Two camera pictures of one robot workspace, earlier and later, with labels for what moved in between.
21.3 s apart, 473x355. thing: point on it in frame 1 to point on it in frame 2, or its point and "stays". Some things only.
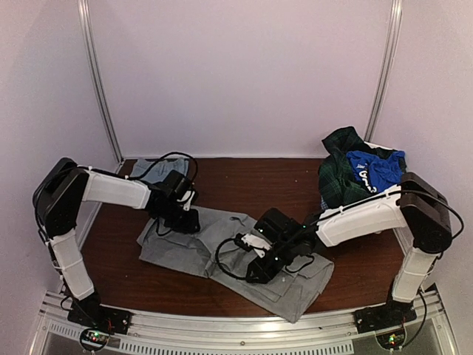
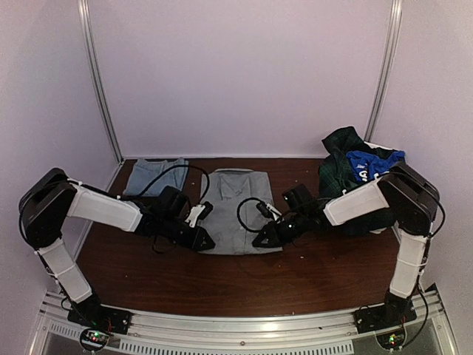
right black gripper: [260, 270] to [274, 240]
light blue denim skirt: [161, 168] stays
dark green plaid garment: [335, 180] stays
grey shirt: [210, 252] to [236, 206]
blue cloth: [377, 174] stays
